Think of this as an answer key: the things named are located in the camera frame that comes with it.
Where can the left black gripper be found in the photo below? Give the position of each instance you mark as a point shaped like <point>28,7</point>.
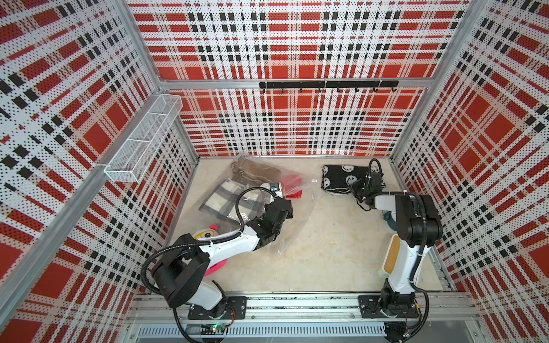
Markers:
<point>290,214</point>

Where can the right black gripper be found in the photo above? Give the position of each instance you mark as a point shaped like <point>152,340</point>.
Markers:
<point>355,185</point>

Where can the black smiley face scarf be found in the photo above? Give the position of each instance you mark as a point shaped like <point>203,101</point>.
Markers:
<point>336,179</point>

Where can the red knitted scarf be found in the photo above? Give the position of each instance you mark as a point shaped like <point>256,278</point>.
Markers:
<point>292,186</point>

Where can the brown plaid scarf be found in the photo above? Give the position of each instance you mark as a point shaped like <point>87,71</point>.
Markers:
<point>248,170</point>

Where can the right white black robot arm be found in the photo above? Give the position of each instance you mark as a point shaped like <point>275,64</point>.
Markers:
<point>418,229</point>

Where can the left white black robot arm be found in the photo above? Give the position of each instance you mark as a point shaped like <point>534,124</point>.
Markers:
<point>176,272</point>

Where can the cream grey plaid scarf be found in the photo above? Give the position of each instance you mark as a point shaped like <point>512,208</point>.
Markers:
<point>221,202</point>

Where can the teal alarm clock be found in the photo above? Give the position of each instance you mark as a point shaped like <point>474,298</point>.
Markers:
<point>390,220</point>

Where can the wooden board with blue print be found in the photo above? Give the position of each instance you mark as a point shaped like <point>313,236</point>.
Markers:
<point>390,258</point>

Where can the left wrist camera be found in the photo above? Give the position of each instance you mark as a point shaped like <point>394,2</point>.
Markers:
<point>276,188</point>

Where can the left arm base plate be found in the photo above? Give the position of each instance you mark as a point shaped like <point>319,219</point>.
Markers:
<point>233,307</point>

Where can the black wall hook rail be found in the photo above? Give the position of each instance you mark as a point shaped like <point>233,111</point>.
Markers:
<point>301,85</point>

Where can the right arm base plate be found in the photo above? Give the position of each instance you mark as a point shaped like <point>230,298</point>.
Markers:
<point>388,307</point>

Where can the white wire mesh basket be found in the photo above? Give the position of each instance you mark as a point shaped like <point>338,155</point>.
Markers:
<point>134,157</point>

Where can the aluminium front rail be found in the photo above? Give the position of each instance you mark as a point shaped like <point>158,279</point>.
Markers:
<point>306,317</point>

